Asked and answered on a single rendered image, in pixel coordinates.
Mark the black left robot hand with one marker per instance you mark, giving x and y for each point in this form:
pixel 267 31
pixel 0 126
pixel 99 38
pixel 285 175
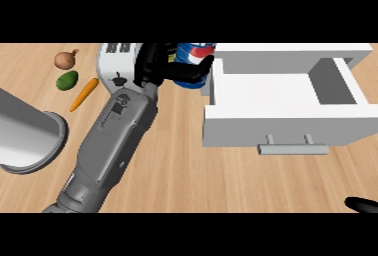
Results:
pixel 157 68

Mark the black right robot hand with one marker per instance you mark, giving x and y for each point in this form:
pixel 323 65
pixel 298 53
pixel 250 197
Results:
pixel 363 204

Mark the blue red white can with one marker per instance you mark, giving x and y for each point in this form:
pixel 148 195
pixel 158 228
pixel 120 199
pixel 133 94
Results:
pixel 191 53

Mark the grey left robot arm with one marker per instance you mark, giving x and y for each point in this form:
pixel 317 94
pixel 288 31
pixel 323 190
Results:
pixel 111 146

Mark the white open drawer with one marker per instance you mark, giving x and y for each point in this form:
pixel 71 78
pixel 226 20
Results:
pixel 275 110

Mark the white toaster appliance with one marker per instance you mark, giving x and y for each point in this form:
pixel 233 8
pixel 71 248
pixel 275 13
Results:
pixel 115 63

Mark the orange carrot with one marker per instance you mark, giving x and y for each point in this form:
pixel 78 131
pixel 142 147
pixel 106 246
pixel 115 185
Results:
pixel 83 95

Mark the green avocado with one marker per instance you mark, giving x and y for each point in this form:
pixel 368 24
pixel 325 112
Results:
pixel 66 80

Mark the brown onion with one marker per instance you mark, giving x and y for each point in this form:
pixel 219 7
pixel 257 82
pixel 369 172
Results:
pixel 65 60

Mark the white cabinet body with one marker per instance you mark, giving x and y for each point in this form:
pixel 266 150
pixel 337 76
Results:
pixel 295 55

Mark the grey metal pot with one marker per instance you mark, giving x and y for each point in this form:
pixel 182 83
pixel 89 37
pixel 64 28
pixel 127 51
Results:
pixel 27 133

